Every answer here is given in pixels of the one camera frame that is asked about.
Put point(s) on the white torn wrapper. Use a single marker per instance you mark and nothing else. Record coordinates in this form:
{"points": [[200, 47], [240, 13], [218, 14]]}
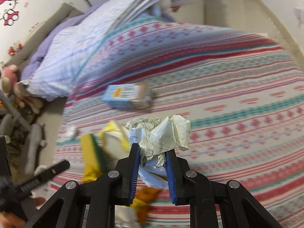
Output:
{"points": [[125, 217]]}

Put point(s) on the white paper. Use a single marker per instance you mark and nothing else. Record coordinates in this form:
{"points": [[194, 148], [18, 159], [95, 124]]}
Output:
{"points": [[155, 137]]}

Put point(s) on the orange peel scrap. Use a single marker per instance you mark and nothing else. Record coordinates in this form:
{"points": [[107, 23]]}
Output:
{"points": [[144, 197]]}

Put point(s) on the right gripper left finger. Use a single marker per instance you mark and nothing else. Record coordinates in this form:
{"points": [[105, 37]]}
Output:
{"points": [[128, 169]]}

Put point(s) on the grey headboard cushion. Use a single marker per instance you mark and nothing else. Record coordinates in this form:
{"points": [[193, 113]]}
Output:
{"points": [[22, 57]]}

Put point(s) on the light blue milk carton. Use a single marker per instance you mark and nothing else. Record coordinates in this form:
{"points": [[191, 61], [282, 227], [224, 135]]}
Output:
{"points": [[129, 96]]}

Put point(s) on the yellow snack bag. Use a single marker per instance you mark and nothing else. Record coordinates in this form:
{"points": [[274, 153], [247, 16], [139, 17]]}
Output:
{"points": [[113, 142]]}

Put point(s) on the yellow sponge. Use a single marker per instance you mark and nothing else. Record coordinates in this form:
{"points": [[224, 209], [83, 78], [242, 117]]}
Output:
{"points": [[92, 158]]}

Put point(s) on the patterned knit bed cover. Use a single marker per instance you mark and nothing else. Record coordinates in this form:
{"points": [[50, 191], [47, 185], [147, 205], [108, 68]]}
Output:
{"points": [[241, 91]]}

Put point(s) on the grey study chair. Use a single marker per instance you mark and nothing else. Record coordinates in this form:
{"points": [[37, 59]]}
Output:
{"points": [[23, 136]]}

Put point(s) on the hello kitty wall sticker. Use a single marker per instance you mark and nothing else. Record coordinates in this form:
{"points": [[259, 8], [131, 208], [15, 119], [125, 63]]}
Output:
{"points": [[10, 11]]}

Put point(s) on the folded striped sheets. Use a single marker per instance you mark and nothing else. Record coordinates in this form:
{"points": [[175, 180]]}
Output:
{"points": [[127, 10]]}

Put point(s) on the blue checkered duvet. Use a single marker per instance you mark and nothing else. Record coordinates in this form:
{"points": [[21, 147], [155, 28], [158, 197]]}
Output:
{"points": [[67, 52]]}

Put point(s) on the pink plush toy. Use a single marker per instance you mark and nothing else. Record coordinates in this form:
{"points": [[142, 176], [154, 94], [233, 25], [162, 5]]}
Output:
{"points": [[11, 85]]}

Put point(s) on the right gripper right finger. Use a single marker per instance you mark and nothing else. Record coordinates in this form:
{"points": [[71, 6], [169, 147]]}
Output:
{"points": [[176, 168]]}

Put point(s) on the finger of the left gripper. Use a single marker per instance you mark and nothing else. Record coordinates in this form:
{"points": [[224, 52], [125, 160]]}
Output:
{"points": [[43, 177]]}

